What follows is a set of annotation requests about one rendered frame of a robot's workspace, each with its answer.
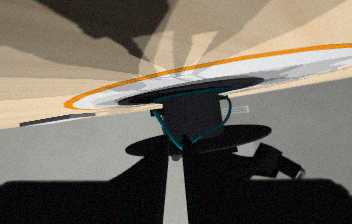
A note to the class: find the orange painted ring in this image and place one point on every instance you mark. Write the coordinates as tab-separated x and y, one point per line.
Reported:
68	104

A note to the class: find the turquoise wire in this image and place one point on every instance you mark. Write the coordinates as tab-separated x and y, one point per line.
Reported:
159	101

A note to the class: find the white flat disc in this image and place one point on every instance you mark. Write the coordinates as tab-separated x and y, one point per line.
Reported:
274	69

